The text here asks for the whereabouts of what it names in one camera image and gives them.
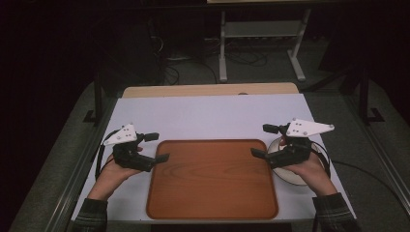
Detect white round plate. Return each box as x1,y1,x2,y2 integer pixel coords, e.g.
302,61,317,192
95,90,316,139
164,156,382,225
267,136,325,188

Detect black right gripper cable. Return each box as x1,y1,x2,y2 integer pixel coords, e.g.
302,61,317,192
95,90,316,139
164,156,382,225
309,140,410,207

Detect black floor cables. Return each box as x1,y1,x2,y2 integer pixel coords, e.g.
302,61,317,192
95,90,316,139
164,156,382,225
162,38,269,85

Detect light wooden table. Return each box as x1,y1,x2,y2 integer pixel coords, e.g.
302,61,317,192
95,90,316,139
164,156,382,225
122,81,301,99

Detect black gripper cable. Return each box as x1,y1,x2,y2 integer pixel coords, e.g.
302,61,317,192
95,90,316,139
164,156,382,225
94,129,121,181
309,140,410,207

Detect person's left hand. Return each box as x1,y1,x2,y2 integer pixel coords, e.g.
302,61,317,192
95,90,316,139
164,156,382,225
96,146,145,189

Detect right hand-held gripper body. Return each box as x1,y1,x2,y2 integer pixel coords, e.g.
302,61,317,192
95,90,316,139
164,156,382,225
265,118,336,169

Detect black metal stand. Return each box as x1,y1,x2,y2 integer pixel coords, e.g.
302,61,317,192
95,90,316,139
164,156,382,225
358,66,386,126
82,72,104,126

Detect brown wooden tray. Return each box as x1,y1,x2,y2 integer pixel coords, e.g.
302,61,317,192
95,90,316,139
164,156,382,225
145,138,279,221

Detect person's right hand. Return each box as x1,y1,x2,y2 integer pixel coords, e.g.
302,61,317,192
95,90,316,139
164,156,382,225
282,150,334,191

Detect white metal stand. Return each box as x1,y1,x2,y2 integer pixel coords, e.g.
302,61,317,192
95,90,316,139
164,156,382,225
218,9,312,83

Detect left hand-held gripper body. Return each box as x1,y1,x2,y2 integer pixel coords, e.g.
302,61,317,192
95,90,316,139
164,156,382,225
102,123,157,173

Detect white table mat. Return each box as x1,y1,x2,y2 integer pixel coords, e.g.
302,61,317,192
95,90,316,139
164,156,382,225
71,93,358,224

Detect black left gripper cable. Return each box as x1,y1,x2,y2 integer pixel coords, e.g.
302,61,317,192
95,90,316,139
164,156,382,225
94,129,121,181

